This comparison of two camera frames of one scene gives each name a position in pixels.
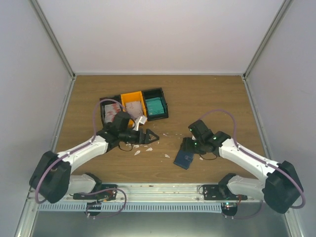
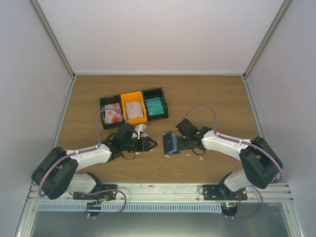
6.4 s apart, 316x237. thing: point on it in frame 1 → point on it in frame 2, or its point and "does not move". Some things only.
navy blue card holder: (183, 159) → (171, 143)
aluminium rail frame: (156, 192) does not move
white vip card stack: (135, 108) does not move
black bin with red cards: (109, 108) does not move
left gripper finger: (147, 139) → (146, 143)
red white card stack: (110, 111) does not move
